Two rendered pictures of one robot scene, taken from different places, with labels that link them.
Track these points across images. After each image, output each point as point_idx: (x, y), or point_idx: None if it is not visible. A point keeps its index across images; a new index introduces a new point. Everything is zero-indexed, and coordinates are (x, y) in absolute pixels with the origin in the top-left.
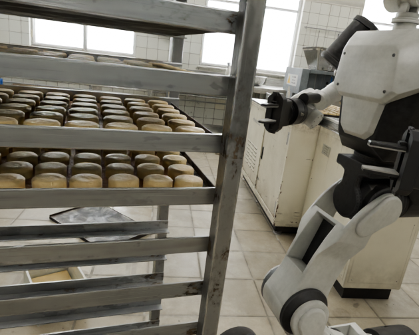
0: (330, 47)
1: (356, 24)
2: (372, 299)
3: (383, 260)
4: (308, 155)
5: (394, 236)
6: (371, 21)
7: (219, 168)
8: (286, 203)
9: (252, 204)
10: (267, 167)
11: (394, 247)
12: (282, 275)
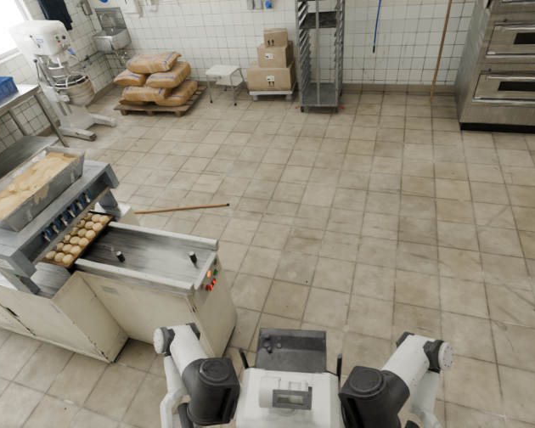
0: (199, 415)
1: (213, 391)
2: (230, 339)
3: (225, 323)
4: (89, 298)
5: (222, 307)
6: (223, 378)
7: None
8: (106, 340)
9: (51, 349)
10: (39, 323)
11: (225, 311)
12: None
